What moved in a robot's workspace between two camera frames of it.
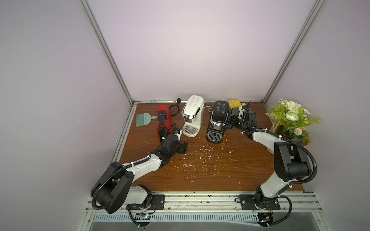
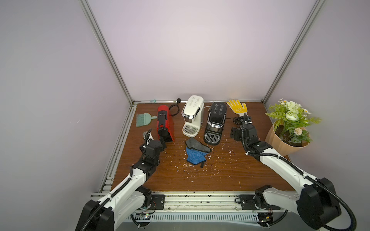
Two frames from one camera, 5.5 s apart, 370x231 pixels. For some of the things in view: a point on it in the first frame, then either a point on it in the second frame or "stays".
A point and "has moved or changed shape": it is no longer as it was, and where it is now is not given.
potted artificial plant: (291, 120) stays
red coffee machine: (163, 121) stays
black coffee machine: (219, 121) has moved or changed shape
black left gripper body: (174, 152) -> (155, 162)
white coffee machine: (193, 114) stays
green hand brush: (144, 119) stays
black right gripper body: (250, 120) -> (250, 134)
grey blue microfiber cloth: (234, 111) -> (196, 151)
